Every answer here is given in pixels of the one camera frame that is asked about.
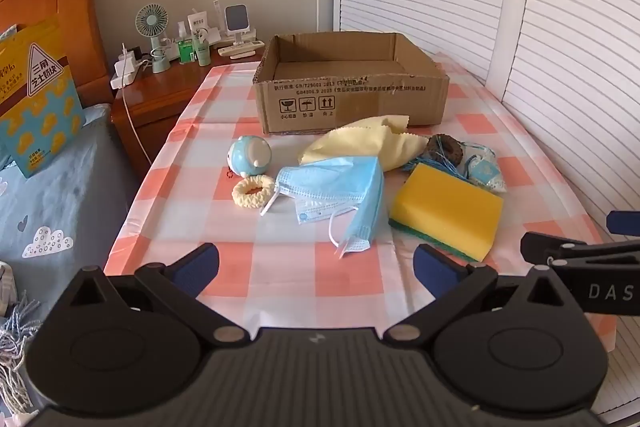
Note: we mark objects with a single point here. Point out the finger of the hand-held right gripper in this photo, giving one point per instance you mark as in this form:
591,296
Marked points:
550,249
625,223

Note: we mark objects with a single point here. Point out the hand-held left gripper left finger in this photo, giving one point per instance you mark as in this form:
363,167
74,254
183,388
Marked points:
196,268

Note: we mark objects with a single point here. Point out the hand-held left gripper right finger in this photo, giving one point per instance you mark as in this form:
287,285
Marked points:
436,268

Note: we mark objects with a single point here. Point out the yellow green sponge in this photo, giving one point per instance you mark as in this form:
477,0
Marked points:
445,209

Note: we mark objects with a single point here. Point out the blue face mask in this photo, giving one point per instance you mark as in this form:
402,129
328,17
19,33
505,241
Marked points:
325,177
362,227

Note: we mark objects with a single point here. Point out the cream fluffy hair scrunchie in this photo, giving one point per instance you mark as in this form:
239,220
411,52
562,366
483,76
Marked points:
240,194

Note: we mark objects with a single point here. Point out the clear bag with blue item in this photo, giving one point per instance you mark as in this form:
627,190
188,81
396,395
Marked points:
485,169

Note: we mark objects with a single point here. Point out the round blue white toy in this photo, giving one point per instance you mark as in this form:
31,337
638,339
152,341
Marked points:
247,154

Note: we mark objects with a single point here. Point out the pale yellow cloth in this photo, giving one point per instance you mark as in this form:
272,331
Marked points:
350,139

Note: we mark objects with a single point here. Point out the brown cardboard box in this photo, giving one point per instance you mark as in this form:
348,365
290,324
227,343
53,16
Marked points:
350,104

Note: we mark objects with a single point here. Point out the pink white checkered tablecloth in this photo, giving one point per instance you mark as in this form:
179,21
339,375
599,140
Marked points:
300,267

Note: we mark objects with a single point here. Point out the blue cloud print bedsheet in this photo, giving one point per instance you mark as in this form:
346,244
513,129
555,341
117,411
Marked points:
65,197

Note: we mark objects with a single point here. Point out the wooden nightstand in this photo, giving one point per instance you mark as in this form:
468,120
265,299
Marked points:
155,107

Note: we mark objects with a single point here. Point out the grey fringed cloth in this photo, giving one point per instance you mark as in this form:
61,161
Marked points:
15,332

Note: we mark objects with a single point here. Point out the white power strip with chargers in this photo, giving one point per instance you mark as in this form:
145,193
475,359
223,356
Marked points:
125,69

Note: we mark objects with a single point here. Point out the green cosmetic tube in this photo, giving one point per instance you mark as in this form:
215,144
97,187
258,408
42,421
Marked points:
202,52

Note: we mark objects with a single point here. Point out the small green bottle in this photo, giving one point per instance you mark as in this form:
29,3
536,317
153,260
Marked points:
187,52

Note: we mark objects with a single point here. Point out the white remote control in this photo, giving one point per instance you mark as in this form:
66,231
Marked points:
240,48

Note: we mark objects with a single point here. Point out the yellow teal printed bag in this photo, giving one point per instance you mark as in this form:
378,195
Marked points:
40,107

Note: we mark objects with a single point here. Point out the white card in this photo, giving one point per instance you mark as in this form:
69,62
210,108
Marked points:
197,19

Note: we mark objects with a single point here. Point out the small green desk fan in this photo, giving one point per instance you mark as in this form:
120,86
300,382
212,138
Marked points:
152,21

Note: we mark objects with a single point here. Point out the white phone stand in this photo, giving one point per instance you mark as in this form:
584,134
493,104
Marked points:
236,18

